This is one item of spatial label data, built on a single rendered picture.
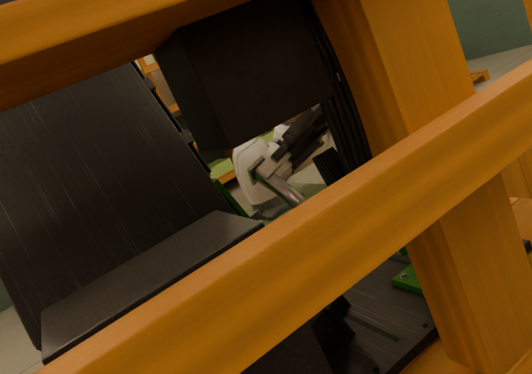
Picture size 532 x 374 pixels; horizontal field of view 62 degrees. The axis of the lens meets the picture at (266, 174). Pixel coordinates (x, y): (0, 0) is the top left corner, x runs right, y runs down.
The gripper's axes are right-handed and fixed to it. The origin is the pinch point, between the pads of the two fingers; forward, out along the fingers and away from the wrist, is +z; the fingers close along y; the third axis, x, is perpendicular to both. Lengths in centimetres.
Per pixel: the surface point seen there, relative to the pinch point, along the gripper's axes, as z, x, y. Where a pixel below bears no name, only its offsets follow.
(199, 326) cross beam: 29.2, 21.7, 32.8
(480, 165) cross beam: -6.8, 30.9, 22.8
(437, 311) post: 3.5, 36.8, -0.5
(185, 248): 23.4, 6.1, 14.4
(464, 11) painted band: -640, -187, -479
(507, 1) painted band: -641, -125, -431
